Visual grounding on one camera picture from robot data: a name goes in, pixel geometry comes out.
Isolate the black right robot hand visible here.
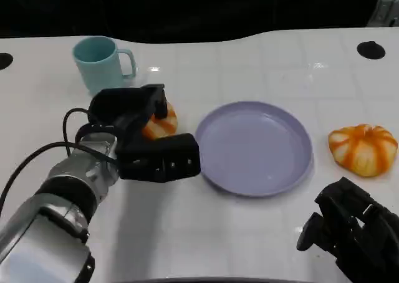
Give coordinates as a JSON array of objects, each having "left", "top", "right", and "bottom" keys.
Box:
[{"left": 296, "top": 176, "right": 399, "bottom": 283}]

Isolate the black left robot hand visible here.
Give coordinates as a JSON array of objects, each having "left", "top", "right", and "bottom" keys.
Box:
[{"left": 88, "top": 83, "right": 201, "bottom": 183}]

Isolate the orange white toy bread roll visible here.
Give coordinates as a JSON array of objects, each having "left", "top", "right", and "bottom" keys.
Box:
[
  {"left": 142, "top": 101, "right": 179, "bottom": 140},
  {"left": 327, "top": 123, "right": 398, "bottom": 178}
]

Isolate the pale green mug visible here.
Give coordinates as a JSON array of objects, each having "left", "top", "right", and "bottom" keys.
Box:
[{"left": 72, "top": 36, "right": 138, "bottom": 96}]

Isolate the black backdrop curtain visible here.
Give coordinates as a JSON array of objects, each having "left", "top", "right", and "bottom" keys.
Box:
[{"left": 0, "top": 0, "right": 399, "bottom": 46}]

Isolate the lilac plate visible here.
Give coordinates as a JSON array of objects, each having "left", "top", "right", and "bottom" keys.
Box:
[{"left": 195, "top": 100, "right": 314, "bottom": 198}]

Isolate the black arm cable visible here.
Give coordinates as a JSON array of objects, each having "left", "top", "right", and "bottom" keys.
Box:
[
  {"left": 0, "top": 141, "right": 119, "bottom": 217},
  {"left": 63, "top": 107, "right": 117, "bottom": 156}
]

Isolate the grey metal frame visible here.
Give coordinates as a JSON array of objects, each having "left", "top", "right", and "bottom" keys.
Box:
[{"left": 367, "top": 0, "right": 399, "bottom": 28}]

